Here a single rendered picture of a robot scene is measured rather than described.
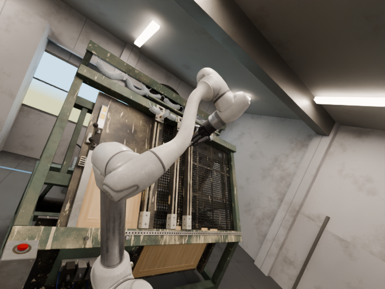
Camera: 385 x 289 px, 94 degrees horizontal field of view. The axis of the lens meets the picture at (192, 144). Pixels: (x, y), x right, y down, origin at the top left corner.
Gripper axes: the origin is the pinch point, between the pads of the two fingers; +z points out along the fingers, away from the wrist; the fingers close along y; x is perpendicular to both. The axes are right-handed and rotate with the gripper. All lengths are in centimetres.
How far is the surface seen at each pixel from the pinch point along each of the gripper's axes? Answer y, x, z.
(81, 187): 25, -2, 78
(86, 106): 53, -62, 64
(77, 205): 21, 9, 82
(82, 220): 13, 15, 86
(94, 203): 11, 3, 82
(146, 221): -30, 4, 76
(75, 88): 67, -63, 54
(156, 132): -9, -72, 51
